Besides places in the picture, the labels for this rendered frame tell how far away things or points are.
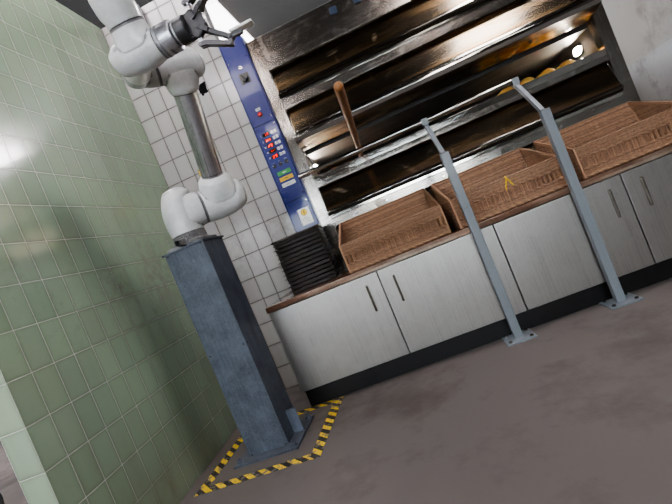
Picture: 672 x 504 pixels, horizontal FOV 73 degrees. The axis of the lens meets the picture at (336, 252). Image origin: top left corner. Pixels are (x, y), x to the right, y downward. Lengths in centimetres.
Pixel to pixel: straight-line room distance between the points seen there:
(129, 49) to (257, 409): 150
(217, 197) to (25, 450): 118
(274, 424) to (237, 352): 36
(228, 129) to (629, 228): 227
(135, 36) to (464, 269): 167
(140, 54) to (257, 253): 173
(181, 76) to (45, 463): 145
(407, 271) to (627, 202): 105
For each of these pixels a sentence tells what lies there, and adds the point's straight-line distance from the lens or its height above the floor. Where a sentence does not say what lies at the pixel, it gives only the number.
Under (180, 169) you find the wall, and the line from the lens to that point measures 316.
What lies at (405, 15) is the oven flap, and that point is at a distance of 307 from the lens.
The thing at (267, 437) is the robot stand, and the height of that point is 7.
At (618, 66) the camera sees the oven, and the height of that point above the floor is 106.
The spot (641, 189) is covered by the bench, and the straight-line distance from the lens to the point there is 253.
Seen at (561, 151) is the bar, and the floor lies 74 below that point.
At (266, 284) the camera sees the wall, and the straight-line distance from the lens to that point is 297.
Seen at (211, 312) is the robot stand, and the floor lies 68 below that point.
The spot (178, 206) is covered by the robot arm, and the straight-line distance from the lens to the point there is 218.
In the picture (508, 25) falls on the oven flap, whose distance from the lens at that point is 307.
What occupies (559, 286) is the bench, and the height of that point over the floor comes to 16.
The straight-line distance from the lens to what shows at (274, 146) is 292.
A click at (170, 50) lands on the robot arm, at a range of 150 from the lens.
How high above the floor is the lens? 77
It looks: 1 degrees down
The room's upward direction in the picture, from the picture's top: 23 degrees counter-clockwise
